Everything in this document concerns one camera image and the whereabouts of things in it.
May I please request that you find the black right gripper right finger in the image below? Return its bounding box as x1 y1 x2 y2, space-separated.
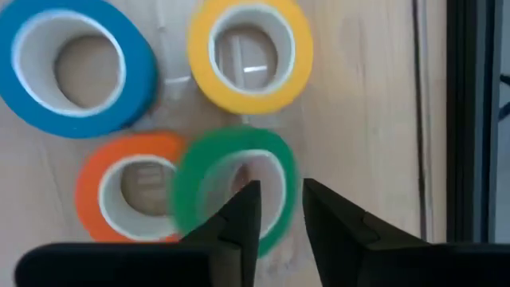
302 178 510 287

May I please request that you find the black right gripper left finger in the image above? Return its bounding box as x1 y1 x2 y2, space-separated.
15 179 262 287

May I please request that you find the green tape roll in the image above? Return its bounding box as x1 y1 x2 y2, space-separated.
169 126 300 258

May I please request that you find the orange tape roll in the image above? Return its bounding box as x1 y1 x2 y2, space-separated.
74 131 186 244

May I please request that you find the blue tape roll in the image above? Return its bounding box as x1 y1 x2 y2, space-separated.
0 0 159 140

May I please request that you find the yellow tape roll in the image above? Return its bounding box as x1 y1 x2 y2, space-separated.
186 0 314 116

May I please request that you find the black aluminium frame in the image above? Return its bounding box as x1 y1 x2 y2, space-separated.
445 0 501 244

